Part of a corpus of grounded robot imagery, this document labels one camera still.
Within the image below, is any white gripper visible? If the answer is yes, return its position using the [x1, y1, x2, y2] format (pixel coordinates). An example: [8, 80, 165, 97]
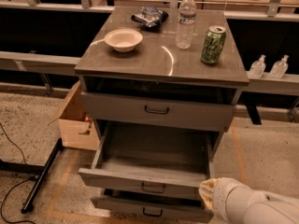
[199, 178, 249, 224]

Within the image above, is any grey drawer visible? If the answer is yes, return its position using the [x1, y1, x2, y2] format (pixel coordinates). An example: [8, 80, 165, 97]
[81, 91, 233, 132]
[79, 122, 210, 200]
[91, 189, 213, 223]

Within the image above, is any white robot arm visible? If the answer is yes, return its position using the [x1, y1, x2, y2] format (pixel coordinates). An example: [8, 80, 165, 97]
[199, 177, 299, 224]

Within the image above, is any grey bottom drawer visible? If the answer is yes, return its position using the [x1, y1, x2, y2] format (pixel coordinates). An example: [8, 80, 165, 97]
[91, 189, 213, 223]

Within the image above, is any grey top drawer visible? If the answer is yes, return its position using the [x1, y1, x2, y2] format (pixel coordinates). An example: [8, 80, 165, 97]
[81, 91, 233, 132]

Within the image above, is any grey drawer cabinet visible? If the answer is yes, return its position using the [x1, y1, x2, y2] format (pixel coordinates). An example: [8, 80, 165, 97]
[73, 6, 250, 189]

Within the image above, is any clear sanitizer bottle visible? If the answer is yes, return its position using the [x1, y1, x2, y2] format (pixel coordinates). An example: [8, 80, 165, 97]
[270, 55, 289, 78]
[249, 55, 265, 78]

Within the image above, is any cardboard box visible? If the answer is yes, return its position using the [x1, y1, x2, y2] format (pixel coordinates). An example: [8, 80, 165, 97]
[50, 81, 100, 150]

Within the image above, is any green soda can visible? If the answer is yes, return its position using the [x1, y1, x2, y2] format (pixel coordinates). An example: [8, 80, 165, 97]
[201, 25, 226, 64]

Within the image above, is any white paper bowl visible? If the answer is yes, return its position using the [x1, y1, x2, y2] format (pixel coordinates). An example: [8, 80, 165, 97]
[104, 29, 143, 53]

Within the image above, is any clear plastic water bottle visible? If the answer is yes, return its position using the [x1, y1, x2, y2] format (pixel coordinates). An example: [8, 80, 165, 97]
[176, 0, 196, 49]

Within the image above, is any black table leg base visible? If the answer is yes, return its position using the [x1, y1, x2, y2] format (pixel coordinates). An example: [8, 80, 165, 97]
[0, 138, 63, 214]

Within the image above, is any blue chip bag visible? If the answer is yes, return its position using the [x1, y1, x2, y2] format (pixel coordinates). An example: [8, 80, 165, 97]
[131, 7, 169, 28]

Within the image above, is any black floor cable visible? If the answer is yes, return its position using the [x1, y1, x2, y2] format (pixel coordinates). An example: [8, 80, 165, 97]
[0, 122, 40, 224]

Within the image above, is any grey metal rail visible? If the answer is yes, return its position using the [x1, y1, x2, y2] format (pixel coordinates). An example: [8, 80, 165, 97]
[0, 51, 79, 76]

